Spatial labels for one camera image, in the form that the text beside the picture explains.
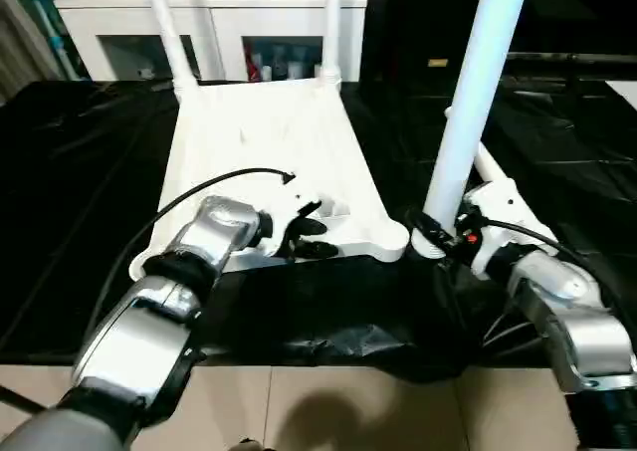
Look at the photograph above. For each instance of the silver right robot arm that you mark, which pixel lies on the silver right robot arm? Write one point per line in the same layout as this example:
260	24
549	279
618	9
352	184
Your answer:
572	321

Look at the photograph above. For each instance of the white plastic table top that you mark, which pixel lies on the white plastic table top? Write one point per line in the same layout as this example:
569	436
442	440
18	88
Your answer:
274	132

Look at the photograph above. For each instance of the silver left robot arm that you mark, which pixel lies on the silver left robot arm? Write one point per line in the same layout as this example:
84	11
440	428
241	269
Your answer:
214	232

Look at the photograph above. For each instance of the black long bar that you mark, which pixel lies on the black long bar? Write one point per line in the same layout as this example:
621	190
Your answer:
572	59

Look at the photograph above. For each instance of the white flat sheet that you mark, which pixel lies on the white flat sheet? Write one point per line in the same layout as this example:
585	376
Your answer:
624	92

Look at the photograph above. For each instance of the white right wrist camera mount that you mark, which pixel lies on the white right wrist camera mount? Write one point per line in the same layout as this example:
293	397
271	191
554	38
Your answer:
497	197

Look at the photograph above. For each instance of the black mat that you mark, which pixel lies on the black mat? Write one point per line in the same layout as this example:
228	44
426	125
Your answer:
323	311

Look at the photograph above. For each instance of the red white small bottle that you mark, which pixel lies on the red white small bottle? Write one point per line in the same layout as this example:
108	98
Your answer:
253	65

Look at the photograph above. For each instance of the grey curtain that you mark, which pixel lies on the grey curtain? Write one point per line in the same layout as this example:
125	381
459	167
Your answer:
20	38

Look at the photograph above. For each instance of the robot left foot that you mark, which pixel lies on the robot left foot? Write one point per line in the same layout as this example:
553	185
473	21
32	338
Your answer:
244	445

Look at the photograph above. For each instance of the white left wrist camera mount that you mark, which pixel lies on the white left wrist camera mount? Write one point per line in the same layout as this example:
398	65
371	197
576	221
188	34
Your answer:
283	197

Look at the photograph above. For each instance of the black case with gold label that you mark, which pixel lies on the black case with gold label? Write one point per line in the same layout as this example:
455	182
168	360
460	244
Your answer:
398	23

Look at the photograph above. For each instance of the white cabinet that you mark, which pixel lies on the white cabinet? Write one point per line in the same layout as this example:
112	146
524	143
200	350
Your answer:
224	13

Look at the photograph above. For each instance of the white plastic table leg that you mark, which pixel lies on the white plastic table leg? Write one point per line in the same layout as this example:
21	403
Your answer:
473	72
332	23
490	164
166	23

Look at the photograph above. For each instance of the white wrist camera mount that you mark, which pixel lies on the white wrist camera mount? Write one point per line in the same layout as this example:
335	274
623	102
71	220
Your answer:
283	197
497	197

